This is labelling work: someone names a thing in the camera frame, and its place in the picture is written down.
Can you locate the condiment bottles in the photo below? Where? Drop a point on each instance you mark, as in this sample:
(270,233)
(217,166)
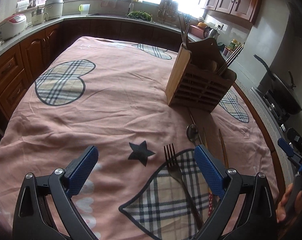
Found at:
(228,50)

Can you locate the red dotted handle utensil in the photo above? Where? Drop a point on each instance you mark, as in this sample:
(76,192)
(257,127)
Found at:
(210,203)

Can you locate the dark metal fork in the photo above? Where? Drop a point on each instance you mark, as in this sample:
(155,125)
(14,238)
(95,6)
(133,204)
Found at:
(175,172)

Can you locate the stainless electric kettle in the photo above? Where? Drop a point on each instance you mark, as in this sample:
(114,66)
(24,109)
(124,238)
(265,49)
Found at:
(210,33)

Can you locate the red white rice cooker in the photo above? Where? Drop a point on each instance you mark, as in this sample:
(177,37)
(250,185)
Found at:
(12,26)

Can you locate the orange bowl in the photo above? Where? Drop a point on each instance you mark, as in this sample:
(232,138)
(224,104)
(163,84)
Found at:
(202,25)

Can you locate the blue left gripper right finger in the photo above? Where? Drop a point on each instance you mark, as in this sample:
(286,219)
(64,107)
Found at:
(257,218)

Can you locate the small white electric pot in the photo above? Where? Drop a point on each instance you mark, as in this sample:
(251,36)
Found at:
(38,16)

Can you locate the gas stove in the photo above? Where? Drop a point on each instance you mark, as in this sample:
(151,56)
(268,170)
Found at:
(277,114)

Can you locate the dark metal spoon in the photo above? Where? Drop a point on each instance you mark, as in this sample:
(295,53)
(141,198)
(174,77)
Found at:
(193,136)

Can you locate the dark chopsticks in holder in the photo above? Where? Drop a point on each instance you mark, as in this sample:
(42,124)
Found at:
(184,29)

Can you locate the pink tablecloth with hearts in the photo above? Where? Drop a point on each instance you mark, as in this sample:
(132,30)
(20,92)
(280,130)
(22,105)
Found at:
(112,95)

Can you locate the pink plastic basin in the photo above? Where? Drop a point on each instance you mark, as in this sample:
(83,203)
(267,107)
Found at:
(197,31)

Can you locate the dish drying rack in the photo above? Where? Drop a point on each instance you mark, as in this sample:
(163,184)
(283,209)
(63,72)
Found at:
(167,11)

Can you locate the black wok with handle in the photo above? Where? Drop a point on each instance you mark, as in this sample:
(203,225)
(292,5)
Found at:
(283,93)

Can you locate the wooden utensil holder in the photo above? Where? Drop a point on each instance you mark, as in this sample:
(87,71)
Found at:
(200,77)

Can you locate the metal chopsticks in holder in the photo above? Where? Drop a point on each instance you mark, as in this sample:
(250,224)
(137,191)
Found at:
(230,60)

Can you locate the green leafy vegetables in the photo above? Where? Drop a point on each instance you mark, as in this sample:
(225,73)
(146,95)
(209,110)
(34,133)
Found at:
(140,15)

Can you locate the wall socket by kettle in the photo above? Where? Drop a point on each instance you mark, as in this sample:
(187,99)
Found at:
(220,26)

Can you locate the large white rice cooker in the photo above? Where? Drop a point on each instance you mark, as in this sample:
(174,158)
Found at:
(53,8)

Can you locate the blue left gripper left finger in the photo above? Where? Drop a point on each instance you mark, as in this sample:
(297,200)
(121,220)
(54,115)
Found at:
(33,218)

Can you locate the chrome sink faucet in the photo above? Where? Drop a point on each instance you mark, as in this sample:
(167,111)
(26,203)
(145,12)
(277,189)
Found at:
(129,1)

